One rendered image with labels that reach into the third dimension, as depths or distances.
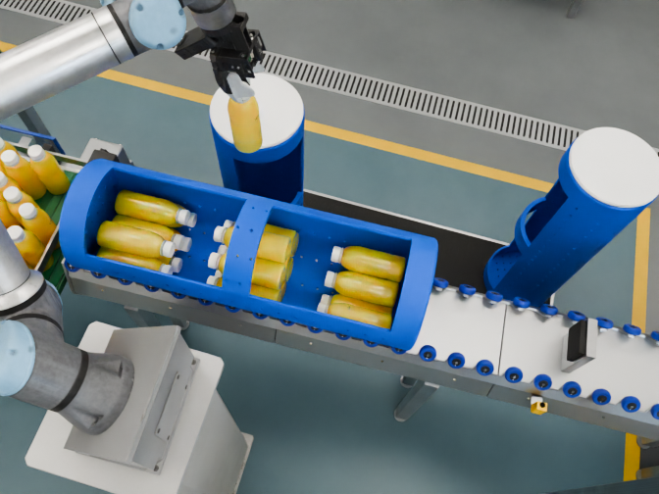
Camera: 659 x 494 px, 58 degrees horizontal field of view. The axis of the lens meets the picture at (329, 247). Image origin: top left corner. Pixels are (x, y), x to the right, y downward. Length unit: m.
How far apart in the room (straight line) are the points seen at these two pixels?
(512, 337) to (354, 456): 1.01
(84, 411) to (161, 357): 0.16
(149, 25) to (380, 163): 2.20
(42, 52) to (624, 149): 1.58
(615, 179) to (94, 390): 1.47
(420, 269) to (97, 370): 0.70
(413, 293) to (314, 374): 1.24
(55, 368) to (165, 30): 0.59
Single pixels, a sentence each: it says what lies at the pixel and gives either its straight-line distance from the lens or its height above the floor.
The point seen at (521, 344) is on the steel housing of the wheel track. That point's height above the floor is 0.93.
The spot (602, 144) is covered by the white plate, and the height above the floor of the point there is 1.04.
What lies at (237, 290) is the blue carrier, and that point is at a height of 1.15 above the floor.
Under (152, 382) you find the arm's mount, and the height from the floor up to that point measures 1.38.
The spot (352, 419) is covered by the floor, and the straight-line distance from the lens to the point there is 2.48.
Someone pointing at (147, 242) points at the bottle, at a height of 1.14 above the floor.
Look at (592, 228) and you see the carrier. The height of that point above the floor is 0.90.
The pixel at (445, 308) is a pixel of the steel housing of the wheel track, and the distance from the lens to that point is 1.66.
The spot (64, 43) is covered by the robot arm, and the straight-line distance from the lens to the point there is 0.90.
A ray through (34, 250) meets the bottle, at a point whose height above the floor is 1.01.
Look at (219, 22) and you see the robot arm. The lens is 1.08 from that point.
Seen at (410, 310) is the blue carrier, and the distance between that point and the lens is 1.34.
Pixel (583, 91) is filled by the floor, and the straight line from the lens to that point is 3.58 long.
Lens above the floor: 2.44
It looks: 64 degrees down
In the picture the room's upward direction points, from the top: 6 degrees clockwise
